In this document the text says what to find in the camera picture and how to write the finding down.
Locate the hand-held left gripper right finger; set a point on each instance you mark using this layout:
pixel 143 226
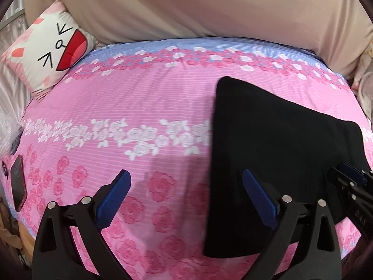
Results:
pixel 260 198

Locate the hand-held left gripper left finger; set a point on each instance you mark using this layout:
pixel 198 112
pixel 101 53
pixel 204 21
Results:
pixel 112 201

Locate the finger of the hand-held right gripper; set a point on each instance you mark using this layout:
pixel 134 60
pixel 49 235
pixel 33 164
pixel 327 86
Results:
pixel 358 207
pixel 351 172

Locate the black pants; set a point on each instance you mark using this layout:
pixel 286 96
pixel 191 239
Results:
pixel 276 137

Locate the pale floral blanket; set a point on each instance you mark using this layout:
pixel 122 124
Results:
pixel 365 84

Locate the phone in red case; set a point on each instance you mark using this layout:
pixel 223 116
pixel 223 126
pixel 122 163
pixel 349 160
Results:
pixel 18 183

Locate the pink floral bed sheet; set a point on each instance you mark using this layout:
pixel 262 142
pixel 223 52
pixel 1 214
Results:
pixel 140 99

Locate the clear plastic bag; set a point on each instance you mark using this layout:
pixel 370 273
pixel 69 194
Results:
pixel 8 131

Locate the cat face pillow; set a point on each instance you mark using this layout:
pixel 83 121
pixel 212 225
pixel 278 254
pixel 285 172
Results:
pixel 49 52

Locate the pale satin cloth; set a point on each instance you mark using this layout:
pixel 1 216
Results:
pixel 13 73

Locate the beige cloth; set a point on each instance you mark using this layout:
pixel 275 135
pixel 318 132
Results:
pixel 204 5

